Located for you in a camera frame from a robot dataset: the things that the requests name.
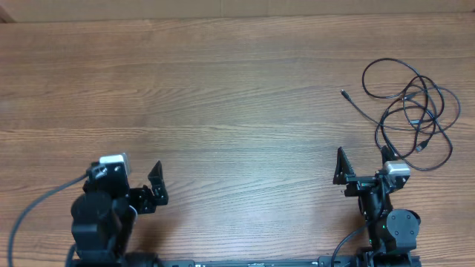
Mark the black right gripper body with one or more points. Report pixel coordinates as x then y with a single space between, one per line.
357 185

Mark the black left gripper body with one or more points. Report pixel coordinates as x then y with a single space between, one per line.
141 200

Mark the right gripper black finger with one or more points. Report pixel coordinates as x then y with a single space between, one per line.
343 171
387 154

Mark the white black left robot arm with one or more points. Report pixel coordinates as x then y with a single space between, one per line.
104 216

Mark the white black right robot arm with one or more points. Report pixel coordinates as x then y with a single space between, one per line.
392 232

